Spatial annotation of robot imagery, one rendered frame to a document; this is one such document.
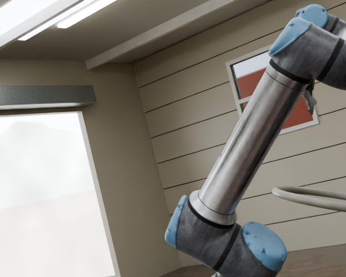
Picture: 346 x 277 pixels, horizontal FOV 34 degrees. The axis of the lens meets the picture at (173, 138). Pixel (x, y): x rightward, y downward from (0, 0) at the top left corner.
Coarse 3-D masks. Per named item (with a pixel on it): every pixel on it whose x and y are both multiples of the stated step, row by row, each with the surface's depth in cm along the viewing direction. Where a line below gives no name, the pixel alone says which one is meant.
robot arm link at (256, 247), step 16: (256, 224) 166; (240, 240) 160; (256, 240) 158; (272, 240) 163; (224, 256) 159; (240, 256) 159; (256, 256) 156; (272, 256) 156; (224, 272) 162; (240, 272) 159; (256, 272) 158; (272, 272) 159
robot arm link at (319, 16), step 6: (306, 6) 190; (312, 6) 189; (318, 6) 189; (300, 12) 193; (306, 12) 189; (312, 12) 189; (318, 12) 189; (324, 12) 188; (306, 18) 189; (312, 18) 189; (318, 18) 189; (324, 18) 188; (330, 18) 190; (318, 24) 189; (324, 24) 188; (330, 24) 189
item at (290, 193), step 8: (272, 192) 216; (280, 192) 208; (288, 192) 205; (296, 192) 234; (304, 192) 236; (312, 192) 237; (320, 192) 237; (328, 192) 237; (336, 192) 237; (288, 200) 204; (296, 200) 200; (304, 200) 198; (312, 200) 196; (320, 200) 195; (328, 208) 194; (336, 208) 192; (344, 208) 192
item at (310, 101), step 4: (304, 92) 209; (308, 92) 207; (304, 96) 209; (308, 96) 208; (308, 100) 209; (312, 100) 207; (308, 104) 209; (312, 104) 208; (308, 108) 211; (312, 108) 210; (312, 112) 210
